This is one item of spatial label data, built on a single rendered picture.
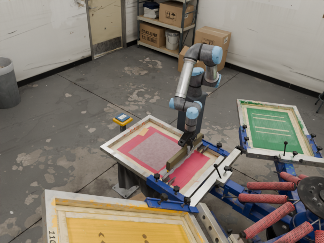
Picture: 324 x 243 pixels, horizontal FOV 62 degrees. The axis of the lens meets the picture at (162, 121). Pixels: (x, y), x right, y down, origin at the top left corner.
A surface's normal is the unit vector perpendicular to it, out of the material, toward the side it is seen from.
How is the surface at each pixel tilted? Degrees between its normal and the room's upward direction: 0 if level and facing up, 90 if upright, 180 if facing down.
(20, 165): 0
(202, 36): 89
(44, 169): 0
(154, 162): 0
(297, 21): 90
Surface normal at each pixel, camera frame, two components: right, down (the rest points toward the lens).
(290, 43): -0.62, 0.44
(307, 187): 0.05, -0.80
